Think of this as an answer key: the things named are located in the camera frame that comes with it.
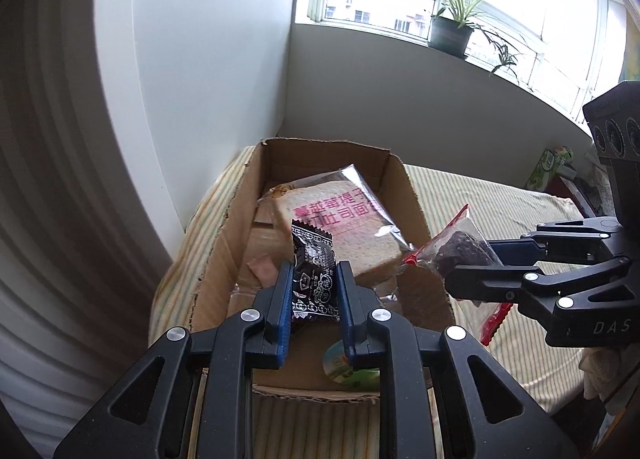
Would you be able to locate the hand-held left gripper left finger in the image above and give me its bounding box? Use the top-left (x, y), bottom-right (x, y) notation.
top-left (52, 261), bottom-right (296, 459)

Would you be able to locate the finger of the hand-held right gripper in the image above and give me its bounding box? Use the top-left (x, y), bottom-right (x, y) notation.
top-left (445, 255), bottom-right (633, 320)
top-left (486, 216), bottom-right (623, 265)

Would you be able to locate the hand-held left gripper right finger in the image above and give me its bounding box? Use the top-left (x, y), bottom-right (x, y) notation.
top-left (336, 261), bottom-right (581, 459)

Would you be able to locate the black snack packet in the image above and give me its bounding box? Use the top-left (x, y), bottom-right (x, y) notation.
top-left (290, 219), bottom-right (342, 324)

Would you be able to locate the pink snack packet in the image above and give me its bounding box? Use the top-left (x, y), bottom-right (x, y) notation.
top-left (246, 255), bottom-right (276, 285)

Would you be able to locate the red clear cake packet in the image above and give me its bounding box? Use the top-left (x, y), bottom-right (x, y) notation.
top-left (402, 204), bottom-right (516, 347)

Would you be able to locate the yellow green jelly cup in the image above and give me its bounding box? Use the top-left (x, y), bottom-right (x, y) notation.
top-left (322, 341), bottom-right (383, 390)

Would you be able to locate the cardboard box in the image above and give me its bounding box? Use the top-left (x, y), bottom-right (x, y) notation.
top-left (184, 137), bottom-right (456, 397)

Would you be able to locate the sliced bread bag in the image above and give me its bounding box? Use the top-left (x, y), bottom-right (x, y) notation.
top-left (257, 164), bottom-right (416, 290)

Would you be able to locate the person's right hand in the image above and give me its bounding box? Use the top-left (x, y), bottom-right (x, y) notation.
top-left (580, 346), bottom-right (626, 400)

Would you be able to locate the green carton box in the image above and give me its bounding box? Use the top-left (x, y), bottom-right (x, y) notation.
top-left (525, 146), bottom-right (575, 192)

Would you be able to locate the potted spider plant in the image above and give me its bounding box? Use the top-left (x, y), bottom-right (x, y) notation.
top-left (430, 0), bottom-right (523, 77)

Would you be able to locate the white ribbed panel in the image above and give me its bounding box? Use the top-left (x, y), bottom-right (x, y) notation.
top-left (0, 0), bottom-right (186, 440)

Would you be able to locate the white cabinet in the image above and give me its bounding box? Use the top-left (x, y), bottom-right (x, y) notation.
top-left (95, 0), bottom-right (296, 260)

